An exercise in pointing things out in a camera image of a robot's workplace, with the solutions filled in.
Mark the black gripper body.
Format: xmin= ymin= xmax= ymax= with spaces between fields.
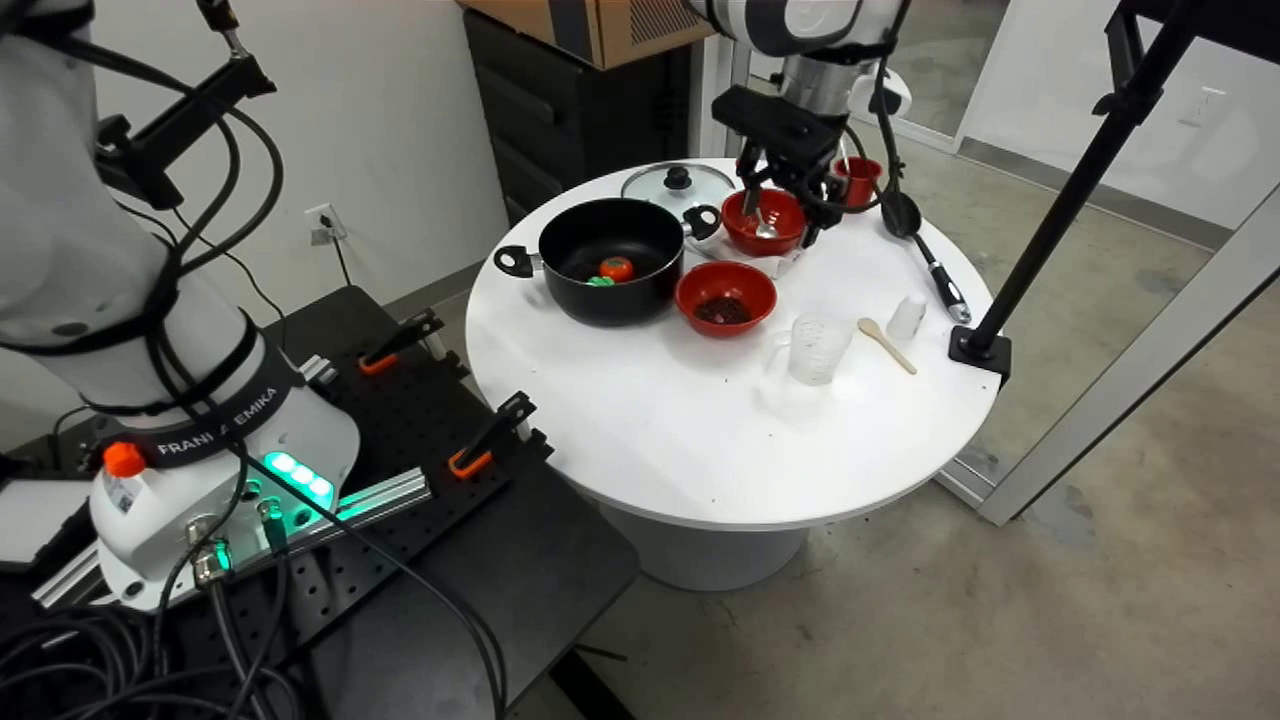
xmin=761 ymin=107 xmax=861 ymax=191

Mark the clear plastic jar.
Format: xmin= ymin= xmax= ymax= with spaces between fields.
xmin=782 ymin=312 xmax=861 ymax=391

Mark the glass pot lid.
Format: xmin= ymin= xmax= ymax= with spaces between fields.
xmin=615 ymin=156 xmax=742 ymax=216

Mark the red bowl with dark contents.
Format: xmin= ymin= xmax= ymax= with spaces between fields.
xmin=672 ymin=255 xmax=784 ymax=346

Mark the black cooking pot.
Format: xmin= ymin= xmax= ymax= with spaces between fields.
xmin=494 ymin=196 xmax=724 ymax=331

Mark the red bowl with spoon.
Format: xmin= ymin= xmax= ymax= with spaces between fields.
xmin=716 ymin=184 xmax=815 ymax=261

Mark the red plastic spoon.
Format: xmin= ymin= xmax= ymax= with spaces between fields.
xmin=742 ymin=196 xmax=784 ymax=248

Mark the red cup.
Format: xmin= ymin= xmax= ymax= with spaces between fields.
xmin=831 ymin=151 xmax=888 ymax=216

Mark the black ladle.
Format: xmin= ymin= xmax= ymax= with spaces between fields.
xmin=875 ymin=188 xmax=976 ymax=327

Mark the small white bottle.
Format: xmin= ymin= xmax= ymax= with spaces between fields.
xmin=884 ymin=294 xmax=932 ymax=346

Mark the black cabinet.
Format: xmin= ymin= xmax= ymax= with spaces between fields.
xmin=462 ymin=9 xmax=705 ymax=230

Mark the cardboard box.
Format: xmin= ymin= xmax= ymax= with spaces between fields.
xmin=456 ymin=0 xmax=724 ymax=72

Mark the black tripod stand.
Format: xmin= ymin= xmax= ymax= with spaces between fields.
xmin=948 ymin=0 xmax=1280 ymax=388

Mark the black orange bar clamp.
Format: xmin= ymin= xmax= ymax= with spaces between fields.
xmin=357 ymin=308 xmax=450 ymax=379
xmin=443 ymin=388 xmax=540 ymax=484

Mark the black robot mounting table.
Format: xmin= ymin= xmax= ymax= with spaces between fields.
xmin=0 ymin=284 xmax=646 ymax=720

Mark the orange capped white bottle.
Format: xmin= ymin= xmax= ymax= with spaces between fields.
xmin=101 ymin=440 xmax=154 ymax=520

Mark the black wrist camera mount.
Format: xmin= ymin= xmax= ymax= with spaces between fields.
xmin=707 ymin=84 xmax=812 ymax=162

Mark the grey metal glass wall frame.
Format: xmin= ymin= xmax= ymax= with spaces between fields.
xmin=932 ymin=184 xmax=1280 ymax=534

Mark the white table pedestal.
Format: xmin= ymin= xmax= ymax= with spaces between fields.
xmin=604 ymin=505 xmax=812 ymax=598

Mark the white wall outlet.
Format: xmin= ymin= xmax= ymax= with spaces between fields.
xmin=302 ymin=202 xmax=350 ymax=253

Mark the aluminium rail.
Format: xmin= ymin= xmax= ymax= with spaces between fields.
xmin=34 ymin=466 xmax=439 ymax=615

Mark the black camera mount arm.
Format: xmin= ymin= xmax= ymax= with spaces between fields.
xmin=92 ymin=0 xmax=279 ymax=213

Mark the floor cable bundle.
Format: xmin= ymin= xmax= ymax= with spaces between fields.
xmin=0 ymin=606 xmax=326 ymax=720

